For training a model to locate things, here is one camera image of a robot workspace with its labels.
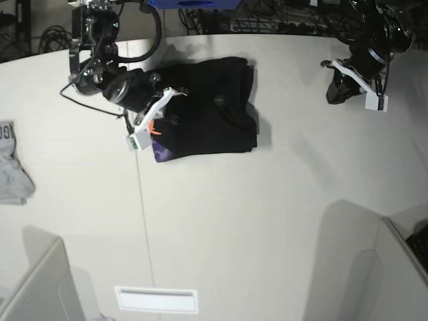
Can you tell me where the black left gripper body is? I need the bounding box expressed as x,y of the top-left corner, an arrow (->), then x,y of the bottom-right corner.
346,45 -> 390,80

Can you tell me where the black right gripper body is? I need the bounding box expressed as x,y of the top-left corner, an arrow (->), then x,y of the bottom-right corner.
102,69 -> 161,113

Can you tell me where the black T-shirt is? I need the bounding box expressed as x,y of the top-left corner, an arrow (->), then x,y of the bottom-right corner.
149,56 -> 257,163

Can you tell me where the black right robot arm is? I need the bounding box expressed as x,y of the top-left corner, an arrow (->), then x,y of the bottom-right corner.
68,1 -> 163,113

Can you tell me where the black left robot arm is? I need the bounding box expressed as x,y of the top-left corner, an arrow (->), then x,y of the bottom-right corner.
318,1 -> 413,112

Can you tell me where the black power strip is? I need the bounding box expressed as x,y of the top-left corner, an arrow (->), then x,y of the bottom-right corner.
276,22 -> 319,35

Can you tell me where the blue box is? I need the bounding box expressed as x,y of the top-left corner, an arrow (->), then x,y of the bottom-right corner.
149,0 -> 241,9

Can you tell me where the grey folded garment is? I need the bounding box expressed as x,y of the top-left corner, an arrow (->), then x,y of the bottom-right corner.
1,121 -> 35,205

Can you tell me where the black keyboard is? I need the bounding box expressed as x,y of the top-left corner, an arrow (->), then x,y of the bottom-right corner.
406,225 -> 428,272

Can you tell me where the white partition panel right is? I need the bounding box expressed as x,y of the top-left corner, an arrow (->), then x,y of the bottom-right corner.
343,218 -> 427,320

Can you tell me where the white partition panel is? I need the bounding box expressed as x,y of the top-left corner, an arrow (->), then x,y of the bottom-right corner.
343,218 -> 427,320
1,237 -> 86,320

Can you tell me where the white label plate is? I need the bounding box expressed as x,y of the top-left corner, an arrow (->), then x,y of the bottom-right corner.
114,286 -> 199,314

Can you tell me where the white partition panel left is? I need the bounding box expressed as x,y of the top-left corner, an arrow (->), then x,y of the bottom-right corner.
1,237 -> 86,320

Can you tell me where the coiled black cable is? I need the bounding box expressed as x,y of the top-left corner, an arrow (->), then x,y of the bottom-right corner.
37,25 -> 73,54

